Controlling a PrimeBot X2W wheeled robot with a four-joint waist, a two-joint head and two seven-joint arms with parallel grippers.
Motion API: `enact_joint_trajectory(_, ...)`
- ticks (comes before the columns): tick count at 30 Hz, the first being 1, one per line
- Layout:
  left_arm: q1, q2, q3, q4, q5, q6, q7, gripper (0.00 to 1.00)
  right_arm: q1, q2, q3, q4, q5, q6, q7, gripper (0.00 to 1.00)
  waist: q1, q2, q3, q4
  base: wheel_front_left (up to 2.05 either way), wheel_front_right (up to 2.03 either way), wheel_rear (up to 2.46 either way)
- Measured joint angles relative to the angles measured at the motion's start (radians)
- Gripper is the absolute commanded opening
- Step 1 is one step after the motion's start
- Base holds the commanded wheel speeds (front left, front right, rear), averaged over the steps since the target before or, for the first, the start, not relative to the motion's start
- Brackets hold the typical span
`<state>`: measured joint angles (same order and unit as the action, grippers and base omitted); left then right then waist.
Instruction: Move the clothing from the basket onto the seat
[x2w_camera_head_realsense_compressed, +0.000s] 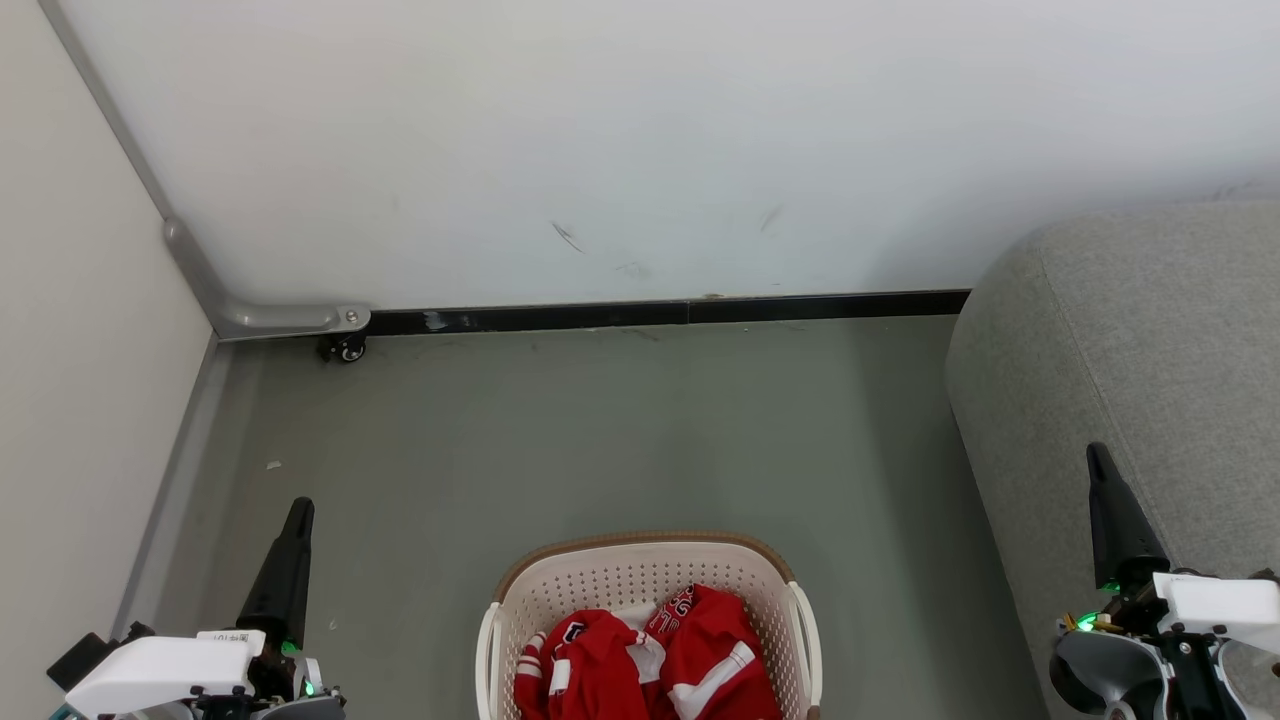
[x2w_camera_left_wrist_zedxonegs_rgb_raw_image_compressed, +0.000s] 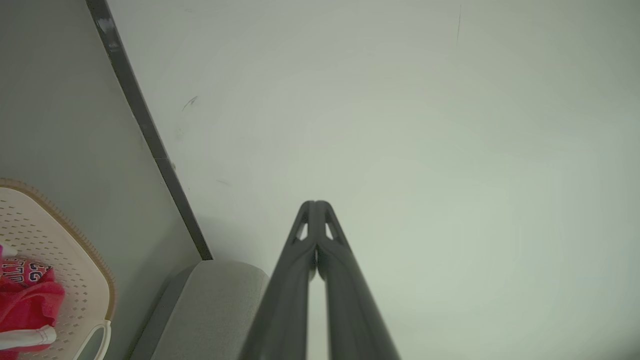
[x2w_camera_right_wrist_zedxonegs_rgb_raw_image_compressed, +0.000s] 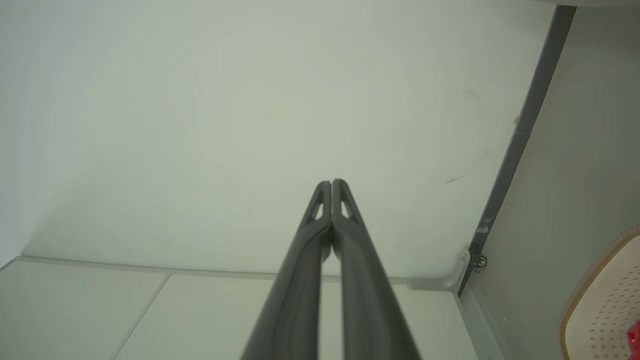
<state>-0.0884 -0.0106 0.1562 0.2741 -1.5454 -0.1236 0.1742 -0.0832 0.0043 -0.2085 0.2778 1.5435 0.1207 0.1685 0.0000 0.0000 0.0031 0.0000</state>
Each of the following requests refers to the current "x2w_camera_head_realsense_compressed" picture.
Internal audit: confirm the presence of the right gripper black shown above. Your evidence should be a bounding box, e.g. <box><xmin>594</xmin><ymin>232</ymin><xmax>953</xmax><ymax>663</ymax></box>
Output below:
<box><xmin>1049</xmin><ymin>442</ymin><xmax>1253</xmax><ymax>720</ymax></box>

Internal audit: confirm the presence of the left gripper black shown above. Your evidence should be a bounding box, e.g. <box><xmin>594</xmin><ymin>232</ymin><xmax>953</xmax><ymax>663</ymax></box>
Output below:
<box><xmin>195</xmin><ymin>497</ymin><xmax>347</xmax><ymax>720</ymax></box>

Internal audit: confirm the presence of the red garment with white collar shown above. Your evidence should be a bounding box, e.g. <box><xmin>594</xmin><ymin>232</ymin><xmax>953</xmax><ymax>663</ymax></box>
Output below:
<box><xmin>514</xmin><ymin>607</ymin><xmax>668</xmax><ymax>720</ymax></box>

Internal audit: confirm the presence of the red garment with white stripe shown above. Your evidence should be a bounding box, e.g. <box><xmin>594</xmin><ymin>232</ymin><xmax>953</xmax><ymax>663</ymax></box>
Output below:
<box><xmin>645</xmin><ymin>583</ymin><xmax>785</xmax><ymax>720</ymax></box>

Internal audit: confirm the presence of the grey fabric sofa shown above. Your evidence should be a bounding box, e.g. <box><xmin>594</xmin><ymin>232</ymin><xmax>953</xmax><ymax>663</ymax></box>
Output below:
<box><xmin>944</xmin><ymin>199</ymin><xmax>1280</xmax><ymax>720</ymax></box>

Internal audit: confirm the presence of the grey partition foot with caster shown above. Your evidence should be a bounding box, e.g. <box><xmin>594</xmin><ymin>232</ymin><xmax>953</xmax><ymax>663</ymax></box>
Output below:
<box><xmin>162</xmin><ymin>214</ymin><xmax>373</xmax><ymax>344</ymax></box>

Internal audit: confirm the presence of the white perforated laundry basket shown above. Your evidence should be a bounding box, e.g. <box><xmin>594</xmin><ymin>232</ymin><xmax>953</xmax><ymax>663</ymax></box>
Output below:
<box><xmin>476</xmin><ymin>531</ymin><xmax>824</xmax><ymax>720</ymax></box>

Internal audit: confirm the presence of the black baseboard strip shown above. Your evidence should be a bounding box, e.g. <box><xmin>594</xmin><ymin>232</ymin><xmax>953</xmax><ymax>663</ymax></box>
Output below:
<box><xmin>366</xmin><ymin>289</ymin><xmax>972</xmax><ymax>337</ymax></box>

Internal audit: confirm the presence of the grey wall skirting strip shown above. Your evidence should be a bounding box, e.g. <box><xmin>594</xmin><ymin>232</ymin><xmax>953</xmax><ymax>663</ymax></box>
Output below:
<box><xmin>108</xmin><ymin>334</ymin><xmax>237</xmax><ymax>641</ymax></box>

